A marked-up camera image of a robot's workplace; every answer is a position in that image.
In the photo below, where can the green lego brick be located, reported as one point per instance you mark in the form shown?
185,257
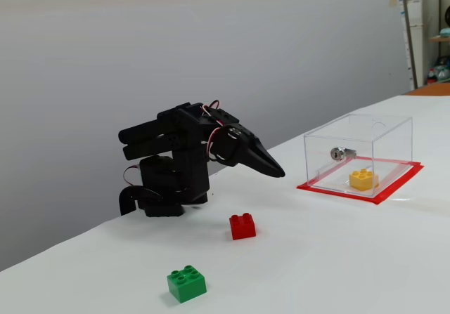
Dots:
184,287

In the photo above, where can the white cabinet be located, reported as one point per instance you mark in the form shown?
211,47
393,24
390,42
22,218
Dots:
418,47

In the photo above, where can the cola bottle red cap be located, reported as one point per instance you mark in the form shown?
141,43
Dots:
431,78

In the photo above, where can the transparent plastic box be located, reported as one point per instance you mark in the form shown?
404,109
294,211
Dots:
386,142

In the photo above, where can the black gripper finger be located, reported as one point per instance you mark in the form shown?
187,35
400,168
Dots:
251,163
267,159

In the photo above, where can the red tape square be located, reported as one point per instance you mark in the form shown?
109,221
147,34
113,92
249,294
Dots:
399,182

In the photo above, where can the teal object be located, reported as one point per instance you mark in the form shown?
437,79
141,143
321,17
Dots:
445,33

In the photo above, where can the red lego brick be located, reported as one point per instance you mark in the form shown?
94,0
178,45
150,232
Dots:
242,229

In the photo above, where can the clear plastic bag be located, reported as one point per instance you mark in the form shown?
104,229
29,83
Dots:
443,71

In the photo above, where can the black table clamp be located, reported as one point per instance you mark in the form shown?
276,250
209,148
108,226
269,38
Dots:
126,201

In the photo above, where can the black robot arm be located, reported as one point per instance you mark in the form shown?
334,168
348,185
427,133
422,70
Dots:
190,173

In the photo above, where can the orange table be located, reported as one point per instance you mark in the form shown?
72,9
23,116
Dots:
436,90

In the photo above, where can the yellow lego brick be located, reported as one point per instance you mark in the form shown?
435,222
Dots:
362,182

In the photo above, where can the silver cam lock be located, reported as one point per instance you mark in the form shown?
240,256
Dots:
337,155

